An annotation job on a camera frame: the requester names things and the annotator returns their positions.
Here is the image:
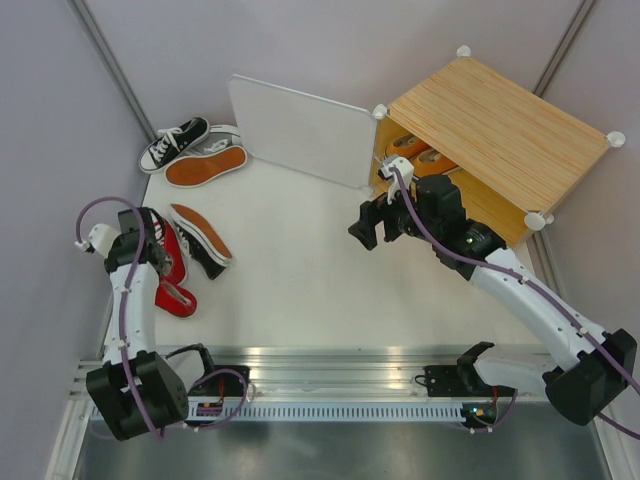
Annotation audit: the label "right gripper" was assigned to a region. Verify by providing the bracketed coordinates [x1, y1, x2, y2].
[348, 177, 440, 250]

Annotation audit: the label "red sneaker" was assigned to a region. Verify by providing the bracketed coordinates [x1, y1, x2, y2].
[155, 281, 198, 319]
[150, 209, 187, 284]

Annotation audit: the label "white cabinet door panel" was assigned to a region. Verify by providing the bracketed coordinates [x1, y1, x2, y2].
[227, 74, 377, 189]

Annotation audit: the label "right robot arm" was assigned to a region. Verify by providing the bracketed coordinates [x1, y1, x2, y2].
[348, 175, 639, 426]

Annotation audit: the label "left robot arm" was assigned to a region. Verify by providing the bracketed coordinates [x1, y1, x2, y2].
[86, 207, 218, 441]

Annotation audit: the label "wooden shoe cabinet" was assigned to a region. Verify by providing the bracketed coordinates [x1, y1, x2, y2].
[372, 45, 626, 247]

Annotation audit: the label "black sneaker on side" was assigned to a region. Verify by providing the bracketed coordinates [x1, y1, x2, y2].
[169, 203, 233, 280]

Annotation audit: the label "overturned grey sneaker orange sole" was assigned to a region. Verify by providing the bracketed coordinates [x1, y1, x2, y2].
[164, 146, 248, 188]

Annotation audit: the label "black sneaker white laces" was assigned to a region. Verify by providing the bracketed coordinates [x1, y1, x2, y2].
[139, 117, 210, 174]

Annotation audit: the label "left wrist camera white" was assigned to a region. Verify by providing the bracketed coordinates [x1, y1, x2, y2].
[74, 223, 120, 258]

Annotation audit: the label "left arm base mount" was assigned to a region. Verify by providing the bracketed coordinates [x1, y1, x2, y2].
[165, 343, 250, 400]

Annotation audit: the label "white slotted cable duct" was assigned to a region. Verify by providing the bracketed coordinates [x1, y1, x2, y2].
[89, 402, 464, 422]

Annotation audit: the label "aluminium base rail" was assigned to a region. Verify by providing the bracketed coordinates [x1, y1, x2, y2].
[69, 344, 566, 401]

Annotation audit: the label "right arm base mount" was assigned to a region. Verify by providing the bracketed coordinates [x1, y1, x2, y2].
[413, 364, 482, 398]

